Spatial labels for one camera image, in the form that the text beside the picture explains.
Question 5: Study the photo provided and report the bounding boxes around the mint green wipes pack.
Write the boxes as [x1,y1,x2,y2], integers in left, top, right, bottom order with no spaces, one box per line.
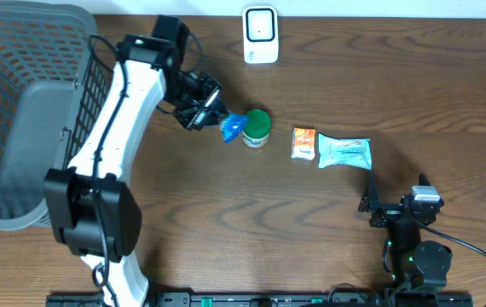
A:
[318,134,373,171]

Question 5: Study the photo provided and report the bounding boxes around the blue Oreo cookie pack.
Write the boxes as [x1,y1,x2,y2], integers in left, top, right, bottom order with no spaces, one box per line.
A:
[220,113,249,143]

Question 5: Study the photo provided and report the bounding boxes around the green lid jar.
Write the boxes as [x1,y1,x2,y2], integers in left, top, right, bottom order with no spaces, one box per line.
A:
[243,109,272,148]

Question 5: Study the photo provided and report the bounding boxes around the orange small packet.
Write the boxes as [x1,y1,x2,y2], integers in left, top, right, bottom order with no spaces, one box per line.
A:
[291,127,316,160]

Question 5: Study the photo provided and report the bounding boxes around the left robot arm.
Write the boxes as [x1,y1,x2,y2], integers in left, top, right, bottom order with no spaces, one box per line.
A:
[43,15,229,306]

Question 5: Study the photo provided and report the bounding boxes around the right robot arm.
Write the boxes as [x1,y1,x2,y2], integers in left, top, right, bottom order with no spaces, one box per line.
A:
[358,171,452,306]

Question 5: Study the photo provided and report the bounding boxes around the grey plastic mesh basket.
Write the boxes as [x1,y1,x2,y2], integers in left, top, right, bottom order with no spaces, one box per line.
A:
[0,1,110,231]

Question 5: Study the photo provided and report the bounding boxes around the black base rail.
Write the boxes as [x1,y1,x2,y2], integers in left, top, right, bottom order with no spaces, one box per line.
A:
[45,291,474,307]

